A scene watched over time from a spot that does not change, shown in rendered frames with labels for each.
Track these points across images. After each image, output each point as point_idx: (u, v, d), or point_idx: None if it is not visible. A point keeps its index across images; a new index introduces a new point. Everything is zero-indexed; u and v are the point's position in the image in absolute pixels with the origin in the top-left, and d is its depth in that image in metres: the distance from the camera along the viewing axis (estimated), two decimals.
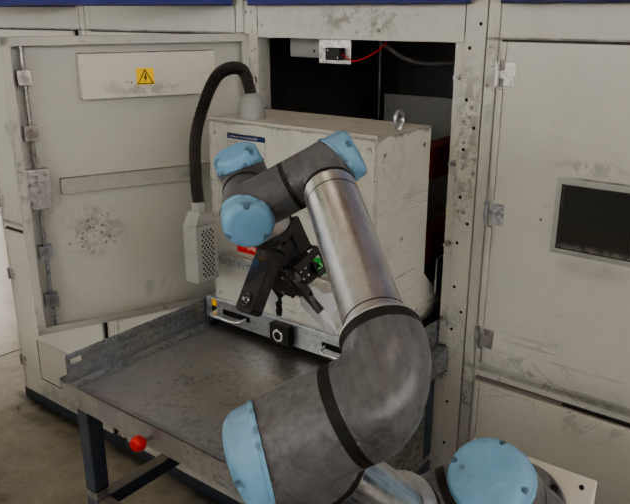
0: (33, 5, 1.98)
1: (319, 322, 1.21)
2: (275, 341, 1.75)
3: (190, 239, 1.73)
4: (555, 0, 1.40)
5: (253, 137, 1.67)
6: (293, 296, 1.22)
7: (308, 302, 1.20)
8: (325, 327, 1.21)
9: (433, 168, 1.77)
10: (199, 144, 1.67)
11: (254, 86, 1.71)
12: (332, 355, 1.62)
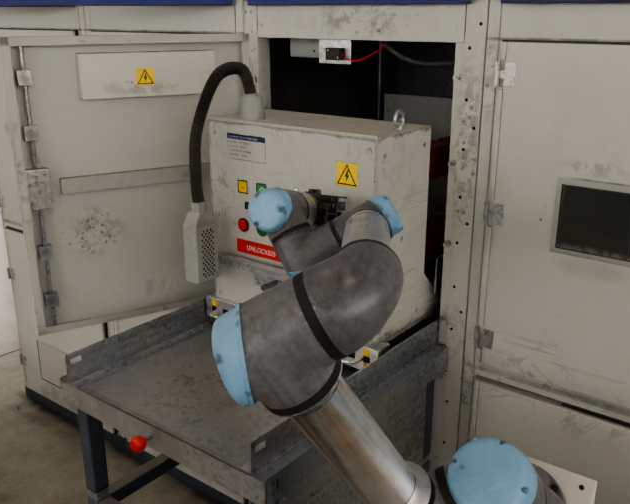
0: (33, 5, 1.98)
1: None
2: None
3: (190, 239, 1.73)
4: (555, 0, 1.40)
5: (253, 137, 1.67)
6: None
7: None
8: None
9: (433, 168, 1.77)
10: (199, 145, 1.67)
11: (254, 86, 1.71)
12: None
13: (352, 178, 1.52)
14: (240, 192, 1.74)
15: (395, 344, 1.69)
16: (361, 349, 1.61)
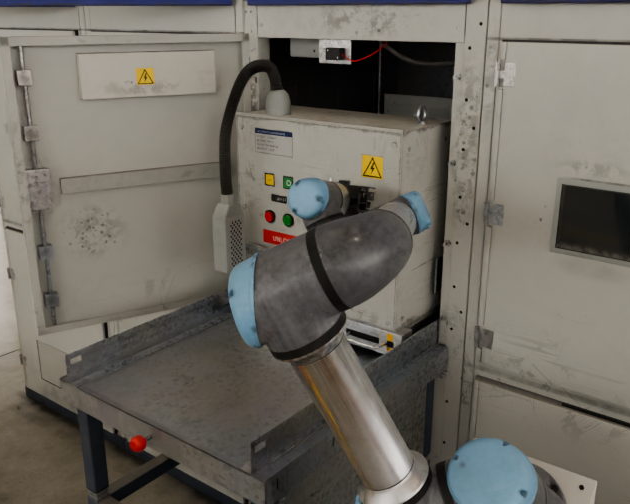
0: (33, 5, 1.98)
1: None
2: None
3: (219, 230, 1.80)
4: (555, 0, 1.40)
5: (281, 132, 1.74)
6: None
7: None
8: None
9: None
10: (229, 139, 1.75)
11: (281, 83, 1.79)
12: (357, 340, 1.70)
13: (378, 171, 1.60)
14: (267, 185, 1.81)
15: (416, 330, 1.77)
16: (385, 334, 1.68)
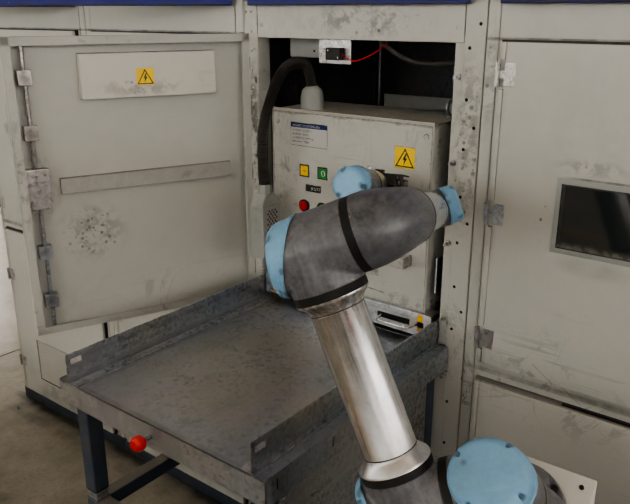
0: (33, 5, 1.98)
1: None
2: None
3: (257, 218, 1.91)
4: (555, 0, 1.40)
5: (316, 125, 1.85)
6: None
7: None
8: None
9: None
10: (267, 132, 1.85)
11: (315, 79, 1.89)
12: (389, 321, 1.80)
13: (410, 161, 1.70)
14: (302, 175, 1.92)
15: None
16: (415, 315, 1.79)
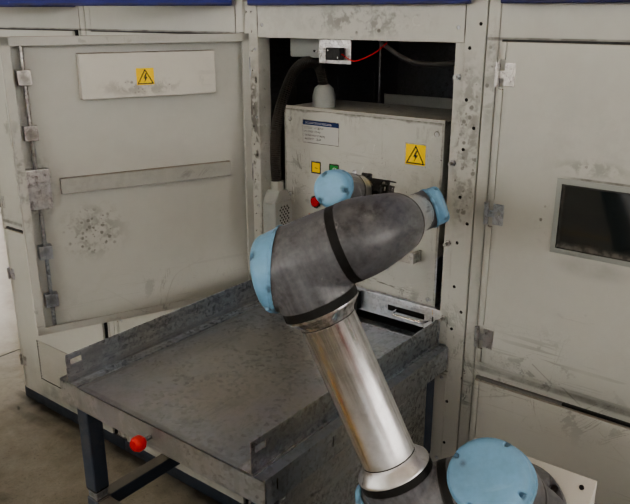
0: (33, 5, 1.98)
1: None
2: None
3: (269, 214, 1.94)
4: (555, 0, 1.40)
5: (327, 123, 1.89)
6: None
7: None
8: None
9: None
10: (280, 130, 1.89)
11: (327, 78, 1.93)
12: (404, 316, 1.83)
13: (421, 158, 1.74)
14: (313, 172, 1.96)
15: None
16: (430, 310, 1.82)
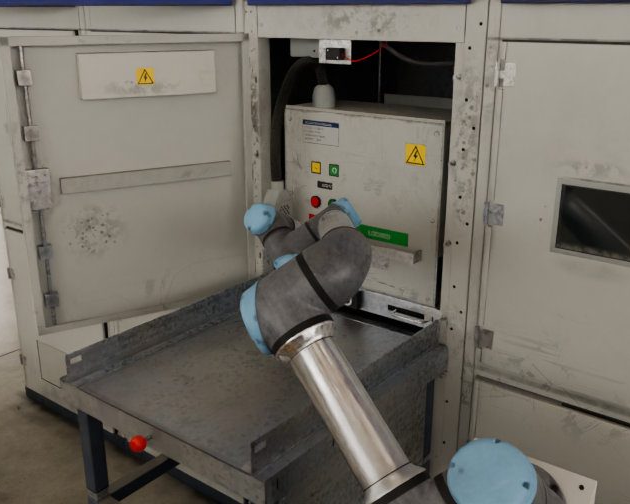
0: (33, 5, 1.98)
1: None
2: (344, 305, 1.96)
3: None
4: (555, 0, 1.40)
5: (327, 123, 1.89)
6: None
7: None
8: None
9: None
10: (280, 130, 1.89)
11: (327, 78, 1.93)
12: (404, 316, 1.83)
13: (421, 158, 1.74)
14: (313, 172, 1.96)
15: None
16: (430, 310, 1.82)
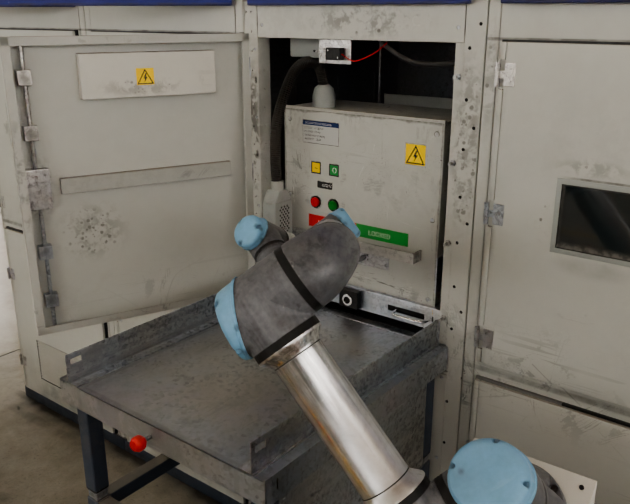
0: (33, 5, 1.98)
1: None
2: (344, 305, 1.96)
3: (269, 214, 1.94)
4: (555, 0, 1.40)
5: (327, 123, 1.89)
6: None
7: None
8: None
9: None
10: (280, 130, 1.89)
11: (327, 78, 1.93)
12: (404, 316, 1.83)
13: (421, 158, 1.74)
14: (313, 172, 1.96)
15: None
16: (430, 310, 1.82)
